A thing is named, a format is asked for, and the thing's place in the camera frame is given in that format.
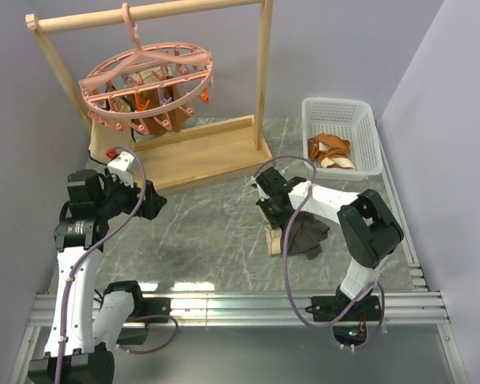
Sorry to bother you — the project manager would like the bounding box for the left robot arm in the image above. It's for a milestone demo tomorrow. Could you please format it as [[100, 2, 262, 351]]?
[[27, 170, 171, 383]]

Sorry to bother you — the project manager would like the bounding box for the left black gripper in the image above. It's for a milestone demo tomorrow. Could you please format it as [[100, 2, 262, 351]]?
[[96, 168, 166, 220]]

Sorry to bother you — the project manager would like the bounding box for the wooden clothes rack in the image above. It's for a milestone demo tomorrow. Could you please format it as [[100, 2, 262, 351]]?
[[25, 1, 273, 191]]

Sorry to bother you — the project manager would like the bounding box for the beige hanging underwear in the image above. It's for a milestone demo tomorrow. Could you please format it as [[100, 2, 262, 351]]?
[[88, 121, 135, 165]]

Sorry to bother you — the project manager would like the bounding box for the dark grey underwear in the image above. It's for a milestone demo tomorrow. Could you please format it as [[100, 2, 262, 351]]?
[[265, 212, 330, 260]]

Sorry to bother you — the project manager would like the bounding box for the white plastic basket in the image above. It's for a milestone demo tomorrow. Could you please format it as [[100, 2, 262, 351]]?
[[302, 97, 383, 181]]

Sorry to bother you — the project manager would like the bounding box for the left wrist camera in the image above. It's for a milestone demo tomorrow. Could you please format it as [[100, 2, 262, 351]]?
[[106, 146, 138, 175]]

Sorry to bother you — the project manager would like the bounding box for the orange underwear in basket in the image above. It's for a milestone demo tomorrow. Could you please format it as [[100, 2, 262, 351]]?
[[307, 133, 355, 170]]

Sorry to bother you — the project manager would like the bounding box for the aluminium mounting rail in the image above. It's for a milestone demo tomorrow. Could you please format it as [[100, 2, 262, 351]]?
[[27, 290, 451, 328]]

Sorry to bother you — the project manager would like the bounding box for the brown hanging underwear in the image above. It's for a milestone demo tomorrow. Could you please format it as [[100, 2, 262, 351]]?
[[128, 84, 186, 138]]

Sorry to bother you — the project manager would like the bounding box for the pink round clip hanger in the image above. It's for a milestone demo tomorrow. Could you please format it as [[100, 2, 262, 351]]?
[[79, 2, 214, 135]]

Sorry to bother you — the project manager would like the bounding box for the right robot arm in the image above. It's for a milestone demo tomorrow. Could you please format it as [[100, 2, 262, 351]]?
[[254, 167, 404, 320]]

